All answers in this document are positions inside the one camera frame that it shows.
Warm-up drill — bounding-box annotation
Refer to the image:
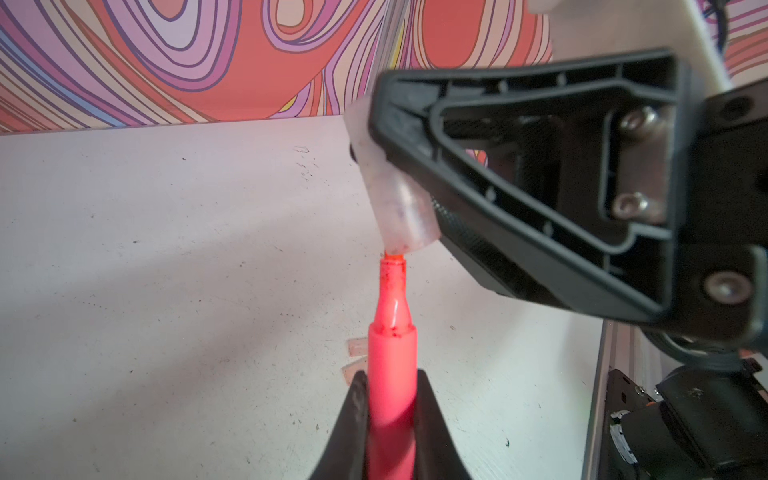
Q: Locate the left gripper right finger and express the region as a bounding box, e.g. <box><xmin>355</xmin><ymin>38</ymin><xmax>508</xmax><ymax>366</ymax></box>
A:
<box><xmin>415</xmin><ymin>369</ymin><xmax>472</xmax><ymax>480</ymax></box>

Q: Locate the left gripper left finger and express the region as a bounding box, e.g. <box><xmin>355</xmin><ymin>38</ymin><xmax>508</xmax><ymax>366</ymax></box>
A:
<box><xmin>309</xmin><ymin>371</ymin><xmax>368</xmax><ymax>480</ymax></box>

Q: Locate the translucent pink cap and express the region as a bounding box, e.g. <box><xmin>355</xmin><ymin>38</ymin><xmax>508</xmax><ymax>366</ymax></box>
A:
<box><xmin>343</xmin><ymin>96</ymin><xmax>441</xmax><ymax>256</ymax></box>
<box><xmin>341</xmin><ymin>356</ymin><xmax>368</xmax><ymax>386</ymax></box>

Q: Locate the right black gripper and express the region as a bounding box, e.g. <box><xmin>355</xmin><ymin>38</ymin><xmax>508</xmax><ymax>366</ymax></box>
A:
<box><xmin>645</xmin><ymin>79</ymin><xmax>767</xmax><ymax>372</ymax></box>

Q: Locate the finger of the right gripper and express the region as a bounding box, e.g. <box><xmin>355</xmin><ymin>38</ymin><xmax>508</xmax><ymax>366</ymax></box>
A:
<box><xmin>432</xmin><ymin>199</ymin><xmax>558</xmax><ymax>308</ymax></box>
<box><xmin>368</xmin><ymin>49</ymin><xmax>702</xmax><ymax>324</ymax></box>

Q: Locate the translucent pen cap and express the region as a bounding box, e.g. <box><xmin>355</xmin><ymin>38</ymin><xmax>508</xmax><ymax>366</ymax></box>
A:
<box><xmin>346</xmin><ymin>337</ymin><xmax>368</xmax><ymax>358</ymax></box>

